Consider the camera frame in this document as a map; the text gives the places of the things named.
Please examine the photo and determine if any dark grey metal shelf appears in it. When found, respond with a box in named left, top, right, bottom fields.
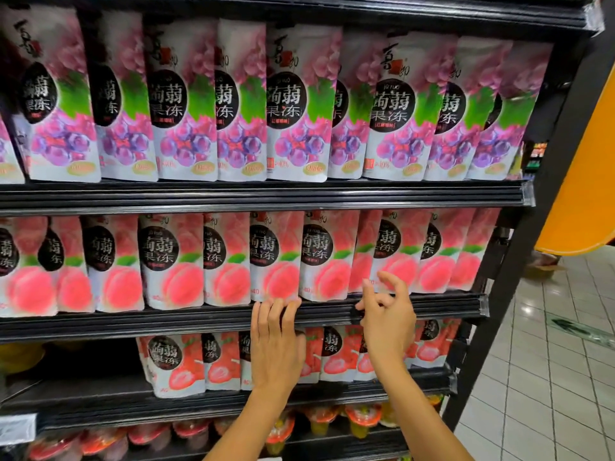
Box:
left=0, top=0, right=615, bottom=461

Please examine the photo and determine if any row of pink-white bags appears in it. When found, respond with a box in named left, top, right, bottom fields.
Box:
left=0, top=208, right=501, bottom=318

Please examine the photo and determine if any orange aisle sign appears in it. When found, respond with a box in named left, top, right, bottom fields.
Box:
left=535, top=62, right=615, bottom=257

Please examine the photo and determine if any person's right forearm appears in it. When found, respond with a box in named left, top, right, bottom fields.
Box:
left=375, top=364, right=477, bottom=461

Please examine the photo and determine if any small brown cardboard box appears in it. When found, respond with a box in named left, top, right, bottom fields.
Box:
left=523, top=249, right=568, bottom=279

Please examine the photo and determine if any person's left hand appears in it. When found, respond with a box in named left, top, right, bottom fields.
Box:
left=250, top=297, right=307, bottom=404

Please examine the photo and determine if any green floor arrow sticker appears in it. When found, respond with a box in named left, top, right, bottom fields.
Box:
left=552, top=318, right=615, bottom=346

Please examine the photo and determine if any row of red-white bags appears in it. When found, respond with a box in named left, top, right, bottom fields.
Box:
left=136, top=316, right=463, bottom=400

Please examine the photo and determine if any person's left forearm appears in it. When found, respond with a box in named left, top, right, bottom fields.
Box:
left=204, top=389, right=294, bottom=461

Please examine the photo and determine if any person's right hand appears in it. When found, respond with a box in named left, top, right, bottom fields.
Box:
left=356, top=271, right=417, bottom=380

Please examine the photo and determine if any row of purple-white bags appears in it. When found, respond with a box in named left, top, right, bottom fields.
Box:
left=0, top=4, right=554, bottom=183

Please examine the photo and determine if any yellow jelly bag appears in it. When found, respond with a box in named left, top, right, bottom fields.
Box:
left=0, top=343, right=44, bottom=375

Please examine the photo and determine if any row of small pink-lid cups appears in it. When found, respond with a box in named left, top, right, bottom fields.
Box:
left=24, top=396, right=443, bottom=461

